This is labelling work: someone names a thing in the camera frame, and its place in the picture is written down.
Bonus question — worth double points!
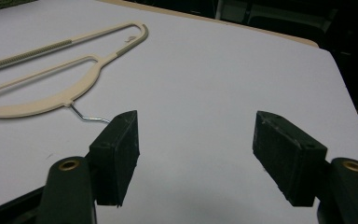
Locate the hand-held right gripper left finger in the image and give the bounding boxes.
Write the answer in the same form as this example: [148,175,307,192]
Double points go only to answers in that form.
[36,109,141,224]

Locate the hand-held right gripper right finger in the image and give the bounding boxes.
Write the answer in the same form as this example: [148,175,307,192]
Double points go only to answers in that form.
[252,110,358,224]

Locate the beige plastic clothes hanger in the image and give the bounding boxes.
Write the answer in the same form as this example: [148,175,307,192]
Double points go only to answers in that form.
[0,21,149,125]

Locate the dark chair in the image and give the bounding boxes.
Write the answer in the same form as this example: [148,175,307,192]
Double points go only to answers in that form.
[214,0,339,40]

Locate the olive green cloth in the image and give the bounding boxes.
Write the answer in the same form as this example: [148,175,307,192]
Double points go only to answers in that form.
[0,0,35,14]

